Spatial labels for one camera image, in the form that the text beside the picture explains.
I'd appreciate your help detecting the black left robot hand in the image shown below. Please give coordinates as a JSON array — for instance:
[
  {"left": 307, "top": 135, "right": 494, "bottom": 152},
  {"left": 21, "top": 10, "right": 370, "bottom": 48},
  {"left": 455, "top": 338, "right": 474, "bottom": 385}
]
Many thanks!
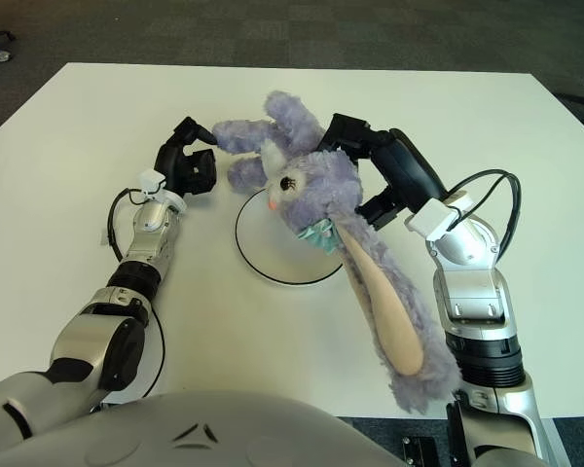
[{"left": 155, "top": 116, "right": 220, "bottom": 197}]

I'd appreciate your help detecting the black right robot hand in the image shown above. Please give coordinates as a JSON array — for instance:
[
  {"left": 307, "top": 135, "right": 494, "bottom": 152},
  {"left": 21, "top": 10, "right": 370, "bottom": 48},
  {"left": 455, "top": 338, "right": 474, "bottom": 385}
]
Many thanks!
[{"left": 317, "top": 113, "right": 452, "bottom": 230}]

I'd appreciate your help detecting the purple plush bunny doll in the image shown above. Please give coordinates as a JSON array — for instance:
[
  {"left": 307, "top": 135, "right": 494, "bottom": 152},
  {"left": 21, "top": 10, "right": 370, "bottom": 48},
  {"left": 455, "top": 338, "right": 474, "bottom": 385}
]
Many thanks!
[{"left": 210, "top": 90, "right": 463, "bottom": 414}]

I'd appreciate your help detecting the white plate with black rim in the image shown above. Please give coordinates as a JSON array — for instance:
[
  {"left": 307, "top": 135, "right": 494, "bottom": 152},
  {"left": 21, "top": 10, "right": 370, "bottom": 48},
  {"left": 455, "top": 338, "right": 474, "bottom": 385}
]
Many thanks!
[{"left": 235, "top": 187, "right": 345, "bottom": 288}]

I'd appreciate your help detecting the silver grey robot torso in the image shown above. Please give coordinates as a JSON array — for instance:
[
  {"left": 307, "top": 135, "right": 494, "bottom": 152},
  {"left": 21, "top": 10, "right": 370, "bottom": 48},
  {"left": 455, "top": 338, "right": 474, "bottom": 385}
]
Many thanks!
[{"left": 0, "top": 391, "right": 405, "bottom": 467}]

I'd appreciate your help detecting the white table leg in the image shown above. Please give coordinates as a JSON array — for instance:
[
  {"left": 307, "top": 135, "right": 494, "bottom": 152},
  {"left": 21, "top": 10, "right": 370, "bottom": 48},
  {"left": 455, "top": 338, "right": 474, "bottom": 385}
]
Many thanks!
[{"left": 538, "top": 417, "right": 565, "bottom": 466}]

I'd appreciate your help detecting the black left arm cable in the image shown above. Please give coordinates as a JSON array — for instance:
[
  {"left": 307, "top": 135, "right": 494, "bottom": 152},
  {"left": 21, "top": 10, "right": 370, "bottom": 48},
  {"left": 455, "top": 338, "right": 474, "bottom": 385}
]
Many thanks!
[{"left": 107, "top": 187, "right": 166, "bottom": 401}]

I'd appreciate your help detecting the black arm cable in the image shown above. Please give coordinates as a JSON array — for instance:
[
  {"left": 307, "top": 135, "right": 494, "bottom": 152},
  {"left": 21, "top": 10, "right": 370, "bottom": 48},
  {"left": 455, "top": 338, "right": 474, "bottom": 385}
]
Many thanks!
[
  {"left": 447, "top": 168, "right": 523, "bottom": 259},
  {"left": 107, "top": 187, "right": 166, "bottom": 401}
]

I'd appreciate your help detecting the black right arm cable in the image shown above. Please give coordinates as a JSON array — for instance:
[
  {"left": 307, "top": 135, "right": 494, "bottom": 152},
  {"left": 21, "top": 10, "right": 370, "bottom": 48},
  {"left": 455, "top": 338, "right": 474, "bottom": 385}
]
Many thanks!
[{"left": 447, "top": 168, "right": 523, "bottom": 259}]

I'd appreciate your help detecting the black waist bracket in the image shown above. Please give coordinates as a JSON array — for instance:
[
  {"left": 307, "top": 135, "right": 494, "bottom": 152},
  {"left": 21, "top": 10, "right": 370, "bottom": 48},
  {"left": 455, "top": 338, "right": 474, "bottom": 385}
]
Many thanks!
[{"left": 401, "top": 436, "right": 452, "bottom": 467}]

